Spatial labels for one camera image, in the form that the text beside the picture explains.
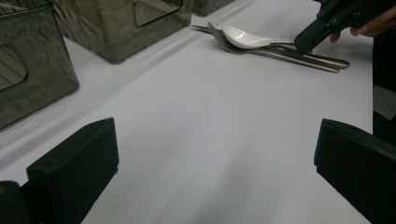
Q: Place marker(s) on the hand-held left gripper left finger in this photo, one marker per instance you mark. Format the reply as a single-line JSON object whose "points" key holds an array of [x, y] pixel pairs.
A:
{"points": [[74, 168]]}

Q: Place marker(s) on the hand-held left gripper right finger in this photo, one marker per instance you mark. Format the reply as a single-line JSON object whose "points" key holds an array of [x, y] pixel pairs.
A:
{"points": [[358, 165]]}

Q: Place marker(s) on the metal knife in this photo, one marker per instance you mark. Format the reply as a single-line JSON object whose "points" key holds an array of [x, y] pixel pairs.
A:
{"points": [[336, 62]]}

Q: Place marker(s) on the white ceramic spoon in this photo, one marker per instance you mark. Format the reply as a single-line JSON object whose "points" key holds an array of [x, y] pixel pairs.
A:
{"points": [[246, 39]]}

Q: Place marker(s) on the metal fork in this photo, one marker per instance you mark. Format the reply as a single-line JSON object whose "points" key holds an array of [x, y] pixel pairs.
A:
{"points": [[222, 40]]}

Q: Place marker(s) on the smoky clear plastic bin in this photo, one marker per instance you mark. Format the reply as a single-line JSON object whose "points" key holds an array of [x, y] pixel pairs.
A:
{"points": [[118, 34], [37, 81], [208, 6]]}

